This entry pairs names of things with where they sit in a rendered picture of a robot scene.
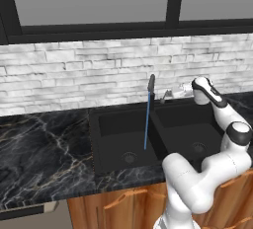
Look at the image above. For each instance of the black double sink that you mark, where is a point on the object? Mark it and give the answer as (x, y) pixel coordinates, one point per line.
(122, 134)

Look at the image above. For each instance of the black framed window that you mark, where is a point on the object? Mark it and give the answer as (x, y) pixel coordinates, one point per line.
(99, 30)

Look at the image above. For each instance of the grey faucet lever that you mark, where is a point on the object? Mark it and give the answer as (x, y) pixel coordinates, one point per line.
(166, 95)

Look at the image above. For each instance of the narrow wooden cabinet panel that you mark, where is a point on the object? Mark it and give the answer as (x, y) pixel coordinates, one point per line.
(82, 213)

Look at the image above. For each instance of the dark grey faucet spout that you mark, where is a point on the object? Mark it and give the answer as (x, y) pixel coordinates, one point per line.
(151, 85)

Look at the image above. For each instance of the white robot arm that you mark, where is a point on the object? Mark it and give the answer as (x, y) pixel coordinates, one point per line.
(194, 187)

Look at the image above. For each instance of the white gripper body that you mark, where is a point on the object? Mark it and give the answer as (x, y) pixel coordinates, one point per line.
(188, 90)

